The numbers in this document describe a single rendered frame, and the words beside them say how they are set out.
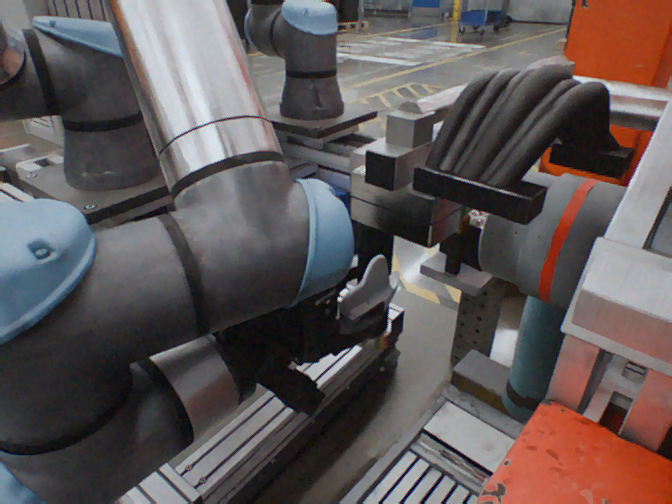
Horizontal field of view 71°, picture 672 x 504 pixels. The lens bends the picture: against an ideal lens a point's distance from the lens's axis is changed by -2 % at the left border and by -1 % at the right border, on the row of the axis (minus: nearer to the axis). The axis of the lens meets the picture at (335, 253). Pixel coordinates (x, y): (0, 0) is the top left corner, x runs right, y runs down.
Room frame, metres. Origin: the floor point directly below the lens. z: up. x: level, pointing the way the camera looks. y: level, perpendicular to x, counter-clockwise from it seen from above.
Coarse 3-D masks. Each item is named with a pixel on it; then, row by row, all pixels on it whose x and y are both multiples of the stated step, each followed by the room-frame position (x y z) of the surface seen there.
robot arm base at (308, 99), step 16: (288, 80) 1.10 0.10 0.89; (304, 80) 1.08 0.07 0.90; (320, 80) 1.08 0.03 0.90; (336, 80) 1.12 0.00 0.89; (288, 96) 1.09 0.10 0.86; (304, 96) 1.07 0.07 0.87; (320, 96) 1.07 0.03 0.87; (336, 96) 1.09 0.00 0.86; (288, 112) 1.08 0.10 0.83; (304, 112) 1.06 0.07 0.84; (320, 112) 1.06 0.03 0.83; (336, 112) 1.08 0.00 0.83
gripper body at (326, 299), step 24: (336, 288) 0.32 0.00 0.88; (288, 312) 0.30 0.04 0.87; (312, 312) 0.29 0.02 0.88; (336, 312) 0.33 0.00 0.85; (216, 336) 0.26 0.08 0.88; (240, 336) 0.26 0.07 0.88; (264, 336) 0.28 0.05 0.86; (288, 336) 0.30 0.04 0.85; (312, 336) 0.29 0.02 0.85; (240, 360) 0.25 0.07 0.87; (288, 360) 0.30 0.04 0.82; (312, 360) 0.29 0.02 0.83; (240, 384) 0.24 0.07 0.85
